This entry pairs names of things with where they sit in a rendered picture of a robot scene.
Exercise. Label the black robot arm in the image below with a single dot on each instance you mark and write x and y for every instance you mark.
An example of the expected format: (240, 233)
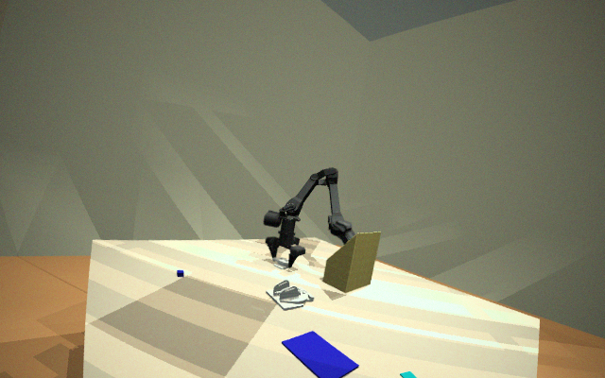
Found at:
(337, 225)

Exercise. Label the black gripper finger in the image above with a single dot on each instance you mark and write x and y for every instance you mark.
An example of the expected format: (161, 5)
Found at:
(291, 259)
(273, 250)

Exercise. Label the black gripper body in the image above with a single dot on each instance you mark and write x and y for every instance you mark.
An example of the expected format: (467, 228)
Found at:
(285, 240)

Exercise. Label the blue flat rectangular plate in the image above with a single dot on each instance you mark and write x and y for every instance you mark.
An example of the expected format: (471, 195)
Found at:
(319, 356)

